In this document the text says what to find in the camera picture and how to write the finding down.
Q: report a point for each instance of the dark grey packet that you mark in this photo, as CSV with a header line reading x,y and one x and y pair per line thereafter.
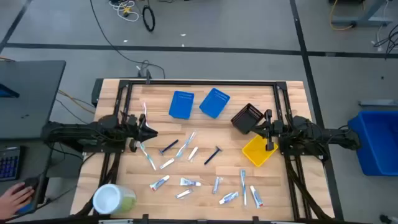
x,y
216,185

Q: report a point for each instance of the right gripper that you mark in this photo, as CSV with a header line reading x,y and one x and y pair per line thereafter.
x,y
273,129

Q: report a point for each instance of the white toothpaste tube red end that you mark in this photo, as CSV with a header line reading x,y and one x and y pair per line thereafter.
x,y
159,183
256,197

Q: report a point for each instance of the small white tube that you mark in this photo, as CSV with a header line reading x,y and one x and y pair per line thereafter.
x,y
192,153
167,163

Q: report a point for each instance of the blue flat device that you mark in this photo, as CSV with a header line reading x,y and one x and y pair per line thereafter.
x,y
7,91

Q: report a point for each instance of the silver aluminium rail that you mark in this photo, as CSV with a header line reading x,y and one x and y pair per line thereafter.
x,y
116,221
283,222

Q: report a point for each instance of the black plastic basket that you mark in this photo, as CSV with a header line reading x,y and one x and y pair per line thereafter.
x,y
245,119

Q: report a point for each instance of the person's hand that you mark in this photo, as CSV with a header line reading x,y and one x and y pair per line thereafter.
x,y
14,199

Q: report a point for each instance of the pink toothbrush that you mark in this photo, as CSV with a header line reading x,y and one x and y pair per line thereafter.
x,y
144,110

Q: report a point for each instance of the grey metal table base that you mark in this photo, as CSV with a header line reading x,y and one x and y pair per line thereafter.
x,y
363,21

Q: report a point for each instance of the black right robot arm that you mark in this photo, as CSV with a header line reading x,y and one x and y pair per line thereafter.
x,y
326,135

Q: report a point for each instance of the grey metal bar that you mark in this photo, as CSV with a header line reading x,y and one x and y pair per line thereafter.
x,y
377,103

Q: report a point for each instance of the slim clear packet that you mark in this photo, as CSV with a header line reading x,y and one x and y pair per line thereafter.
x,y
184,193

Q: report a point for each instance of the black keyboard with blue light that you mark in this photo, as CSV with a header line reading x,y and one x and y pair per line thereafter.
x,y
9,163

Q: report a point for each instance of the yellow plastic basket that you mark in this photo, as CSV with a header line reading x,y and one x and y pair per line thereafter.
x,y
256,152

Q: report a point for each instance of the white blue toothpaste tube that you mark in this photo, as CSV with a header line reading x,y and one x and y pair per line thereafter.
x,y
228,198
189,182

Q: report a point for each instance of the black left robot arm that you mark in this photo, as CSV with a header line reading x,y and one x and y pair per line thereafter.
x,y
77,132

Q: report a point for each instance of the large blue storage bin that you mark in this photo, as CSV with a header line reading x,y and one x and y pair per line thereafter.
x,y
379,143

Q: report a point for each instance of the blue plastic basket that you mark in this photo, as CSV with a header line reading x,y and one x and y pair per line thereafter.
x,y
214,102
181,105

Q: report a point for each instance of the dark grey desk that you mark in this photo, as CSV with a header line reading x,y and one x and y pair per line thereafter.
x,y
31,93

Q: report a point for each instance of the black computer mouse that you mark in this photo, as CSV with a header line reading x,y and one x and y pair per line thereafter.
x,y
31,183

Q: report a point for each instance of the green canister with white lid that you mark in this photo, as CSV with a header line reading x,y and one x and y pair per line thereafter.
x,y
109,199

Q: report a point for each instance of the teal toothbrush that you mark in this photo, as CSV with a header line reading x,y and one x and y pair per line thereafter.
x,y
148,157

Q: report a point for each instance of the dark blue razor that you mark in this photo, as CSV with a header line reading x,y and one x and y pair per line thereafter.
x,y
169,147
212,155

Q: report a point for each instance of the black table clamp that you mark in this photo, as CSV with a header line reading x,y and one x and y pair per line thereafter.
x,y
255,219
145,218

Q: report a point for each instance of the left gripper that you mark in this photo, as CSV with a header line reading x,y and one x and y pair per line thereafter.
x,y
132,132

